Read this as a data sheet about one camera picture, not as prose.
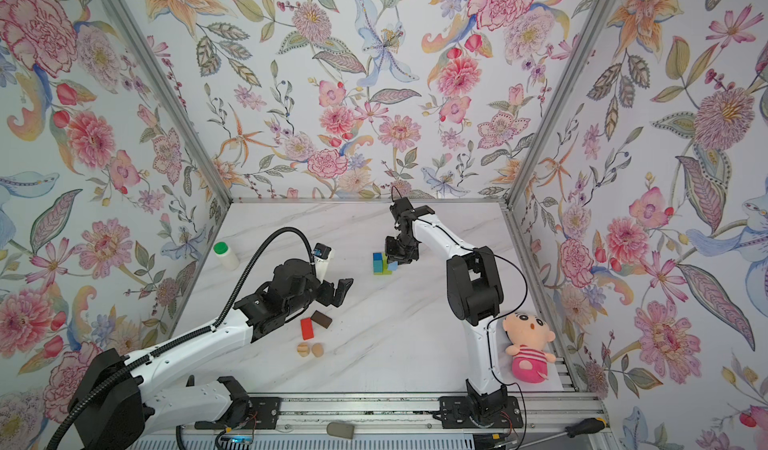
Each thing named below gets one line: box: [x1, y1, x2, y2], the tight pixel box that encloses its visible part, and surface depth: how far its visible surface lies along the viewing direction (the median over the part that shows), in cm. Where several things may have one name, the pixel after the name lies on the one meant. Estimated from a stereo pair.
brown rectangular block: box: [310, 310, 333, 329], surface depth 92 cm
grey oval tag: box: [326, 421, 355, 440], surface depth 71 cm
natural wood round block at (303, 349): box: [297, 342, 310, 357], surface depth 85 cm
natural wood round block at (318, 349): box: [311, 343, 325, 358], surface depth 86 cm
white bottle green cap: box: [213, 241, 239, 271], surface depth 97 cm
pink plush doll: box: [502, 312, 556, 384], surface depth 80 cm
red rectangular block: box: [300, 317, 315, 341], surface depth 90 cm
